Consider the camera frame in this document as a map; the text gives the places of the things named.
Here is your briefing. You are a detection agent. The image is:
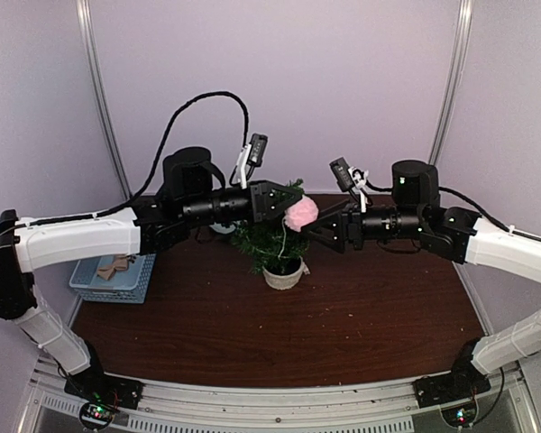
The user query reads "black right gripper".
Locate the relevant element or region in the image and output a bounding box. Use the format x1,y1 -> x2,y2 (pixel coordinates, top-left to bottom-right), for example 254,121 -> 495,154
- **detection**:
300,198 -> 425,255

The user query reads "pink pompom ornament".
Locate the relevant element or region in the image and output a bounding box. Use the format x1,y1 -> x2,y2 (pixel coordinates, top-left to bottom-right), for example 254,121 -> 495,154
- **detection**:
284,196 -> 319,233

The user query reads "small green christmas tree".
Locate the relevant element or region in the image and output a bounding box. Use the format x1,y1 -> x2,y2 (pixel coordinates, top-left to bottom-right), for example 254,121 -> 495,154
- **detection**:
228,177 -> 312,290

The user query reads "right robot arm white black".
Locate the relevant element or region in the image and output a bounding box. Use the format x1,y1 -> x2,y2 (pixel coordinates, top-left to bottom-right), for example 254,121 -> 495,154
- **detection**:
302,158 -> 541,399

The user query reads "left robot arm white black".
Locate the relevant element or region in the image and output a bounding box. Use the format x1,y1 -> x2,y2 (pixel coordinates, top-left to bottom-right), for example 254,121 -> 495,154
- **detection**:
0,147 -> 303,401

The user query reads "light blue flower plate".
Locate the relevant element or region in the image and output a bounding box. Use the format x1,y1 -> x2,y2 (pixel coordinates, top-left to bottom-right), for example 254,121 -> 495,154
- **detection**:
209,223 -> 235,235

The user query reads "beige fabric bow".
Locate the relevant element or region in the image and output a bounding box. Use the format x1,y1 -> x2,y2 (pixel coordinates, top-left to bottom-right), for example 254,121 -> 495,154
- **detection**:
96,256 -> 130,281

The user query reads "light blue plastic basket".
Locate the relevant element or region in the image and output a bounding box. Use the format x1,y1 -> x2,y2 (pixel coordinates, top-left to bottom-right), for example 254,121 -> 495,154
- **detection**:
69,254 -> 156,304

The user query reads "right circuit board with leds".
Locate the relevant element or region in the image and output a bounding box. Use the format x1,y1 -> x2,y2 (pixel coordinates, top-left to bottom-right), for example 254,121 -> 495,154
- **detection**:
441,402 -> 478,429

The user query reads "circuit board with leds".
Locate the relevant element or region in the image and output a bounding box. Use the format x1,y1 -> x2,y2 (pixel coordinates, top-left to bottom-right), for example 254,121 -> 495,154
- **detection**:
441,402 -> 478,429
78,402 -> 115,430

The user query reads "left circuit board with leds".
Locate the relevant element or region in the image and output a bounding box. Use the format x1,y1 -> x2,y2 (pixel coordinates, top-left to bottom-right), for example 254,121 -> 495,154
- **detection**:
78,402 -> 115,430

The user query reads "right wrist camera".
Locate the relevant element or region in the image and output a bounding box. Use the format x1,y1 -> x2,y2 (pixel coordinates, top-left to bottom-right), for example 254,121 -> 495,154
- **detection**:
329,157 -> 372,213

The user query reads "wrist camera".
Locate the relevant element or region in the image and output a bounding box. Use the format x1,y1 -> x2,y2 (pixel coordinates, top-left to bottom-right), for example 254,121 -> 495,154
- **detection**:
329,157 -> 372,213
230,134 -> 268,189

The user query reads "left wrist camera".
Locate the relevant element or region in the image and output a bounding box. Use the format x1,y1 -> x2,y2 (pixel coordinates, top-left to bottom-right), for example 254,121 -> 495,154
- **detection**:
230,134 -> 268,189

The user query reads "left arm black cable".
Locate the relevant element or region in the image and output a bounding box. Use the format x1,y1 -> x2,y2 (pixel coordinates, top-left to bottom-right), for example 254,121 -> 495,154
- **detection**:
0,91 -> 251,253

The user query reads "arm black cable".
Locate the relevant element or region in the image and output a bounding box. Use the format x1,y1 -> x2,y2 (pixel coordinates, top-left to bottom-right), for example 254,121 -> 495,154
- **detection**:
364,180 -> 541,249
0,91 -> 251,253

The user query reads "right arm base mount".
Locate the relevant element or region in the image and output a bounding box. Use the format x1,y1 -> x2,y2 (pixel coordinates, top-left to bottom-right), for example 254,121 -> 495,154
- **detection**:
413,361 -> 491,408

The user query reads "front aluminium rail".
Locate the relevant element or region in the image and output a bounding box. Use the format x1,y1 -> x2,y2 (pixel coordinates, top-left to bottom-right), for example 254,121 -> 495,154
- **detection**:
17,372 -> 540,433

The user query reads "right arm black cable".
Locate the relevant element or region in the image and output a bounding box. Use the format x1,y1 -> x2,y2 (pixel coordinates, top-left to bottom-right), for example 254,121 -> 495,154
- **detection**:
364,180 -> 541,249

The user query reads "right aluminium frame post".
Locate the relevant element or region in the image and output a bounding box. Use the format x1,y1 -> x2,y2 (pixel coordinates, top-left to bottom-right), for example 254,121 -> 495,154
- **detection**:
428,0 -> 474,165

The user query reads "aluminium frame post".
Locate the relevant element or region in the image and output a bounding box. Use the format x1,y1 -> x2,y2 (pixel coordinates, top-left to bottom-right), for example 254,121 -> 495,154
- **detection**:
428,0 -> 474,165
76,0 -> 132,198

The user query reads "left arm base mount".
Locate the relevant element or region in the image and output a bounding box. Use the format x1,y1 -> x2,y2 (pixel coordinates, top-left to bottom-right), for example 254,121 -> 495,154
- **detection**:
64,376 -> 143,410

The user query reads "left aluminium frame post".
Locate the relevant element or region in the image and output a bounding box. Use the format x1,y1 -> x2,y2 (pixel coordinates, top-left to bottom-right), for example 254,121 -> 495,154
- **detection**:
76,0 -> 132,198

